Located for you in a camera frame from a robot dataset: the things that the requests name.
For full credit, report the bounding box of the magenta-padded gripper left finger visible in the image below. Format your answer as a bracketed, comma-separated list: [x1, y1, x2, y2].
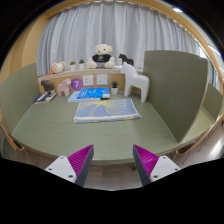
[44, 144, 95, 187]

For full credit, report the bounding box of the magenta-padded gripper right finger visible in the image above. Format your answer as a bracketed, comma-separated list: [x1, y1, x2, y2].
[132, 144, 181, 186]

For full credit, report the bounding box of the light blue book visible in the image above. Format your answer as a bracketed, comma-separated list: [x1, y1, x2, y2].
[67, 90, 101, 103]

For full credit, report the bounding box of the dark blue notebook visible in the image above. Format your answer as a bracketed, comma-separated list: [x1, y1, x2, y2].
[33, 91, 58, 105]

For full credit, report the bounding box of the green desk partition panel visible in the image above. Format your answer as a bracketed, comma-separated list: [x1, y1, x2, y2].
[143, 50, 209, 144]
[203, 83, 224, 122]
[0, 62, 42, 134]

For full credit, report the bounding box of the pink horse figure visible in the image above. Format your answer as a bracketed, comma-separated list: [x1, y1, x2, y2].
[57, 78, 72, 97]

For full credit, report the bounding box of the bright blue book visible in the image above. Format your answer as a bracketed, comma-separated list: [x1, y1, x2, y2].
[77, 87, 111, 100]

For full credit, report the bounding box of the grey horse figure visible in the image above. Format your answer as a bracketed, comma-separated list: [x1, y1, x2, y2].
[40, 79, 56, 95]

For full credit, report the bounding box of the purple round number sign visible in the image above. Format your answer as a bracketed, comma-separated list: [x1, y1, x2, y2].
[70, 77, 84, 91]

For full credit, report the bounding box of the large white horse figure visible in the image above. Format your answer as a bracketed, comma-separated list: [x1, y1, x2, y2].
[119, 61, 151, 103]

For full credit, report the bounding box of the small cream plush toy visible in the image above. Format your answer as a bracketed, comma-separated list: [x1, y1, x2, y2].
[50, 61, 67, 75]

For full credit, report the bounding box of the black horse figure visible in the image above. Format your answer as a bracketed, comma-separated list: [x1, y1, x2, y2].
[118, 53, 135, 67]

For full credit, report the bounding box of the cream teddy bear, black shirt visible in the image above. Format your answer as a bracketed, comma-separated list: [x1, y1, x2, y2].
[86, 43, 116, 70]

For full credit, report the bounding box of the grey-white curtain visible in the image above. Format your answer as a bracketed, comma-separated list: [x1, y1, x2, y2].
[36, 1, 201, 77]

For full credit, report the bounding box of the white wall socket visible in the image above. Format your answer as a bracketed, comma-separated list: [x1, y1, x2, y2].
[82, 74, 95, 87]
[96, 73, 109, 86]

